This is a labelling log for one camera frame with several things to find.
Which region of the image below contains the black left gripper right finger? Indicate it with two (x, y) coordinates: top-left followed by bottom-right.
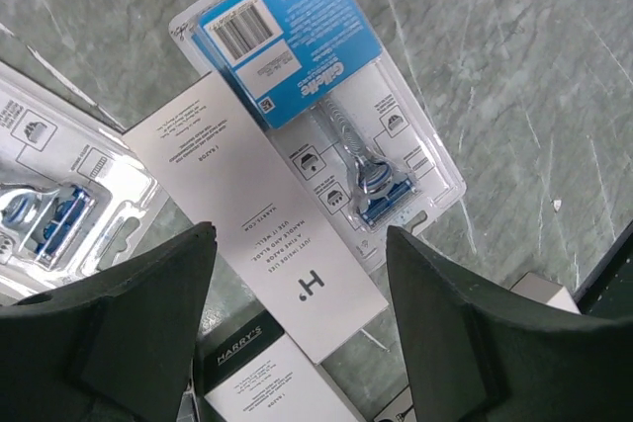
(386, 226), (632, 421)

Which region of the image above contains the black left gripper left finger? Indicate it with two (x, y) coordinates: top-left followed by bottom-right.
(1, 222), (218, 421)

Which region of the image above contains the blue razor blister pack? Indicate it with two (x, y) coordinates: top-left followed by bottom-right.
(1, 64), (167, 304)
(169, 0), (466, 271)

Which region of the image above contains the white razor box bottom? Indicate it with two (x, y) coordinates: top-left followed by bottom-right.
(510, 273), (581, 314)

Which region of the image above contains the black green razor box left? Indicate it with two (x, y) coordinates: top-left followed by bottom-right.
(373, 385), (416, 422)

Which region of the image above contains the white razor box slanted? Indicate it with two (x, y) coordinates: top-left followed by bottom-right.
(194, 310), (362, 422)

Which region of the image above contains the white razor box upright centre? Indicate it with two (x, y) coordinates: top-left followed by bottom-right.
(124, 72), (388, 363)

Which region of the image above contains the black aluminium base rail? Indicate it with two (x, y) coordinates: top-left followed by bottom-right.
(574, 222), (632, 319)

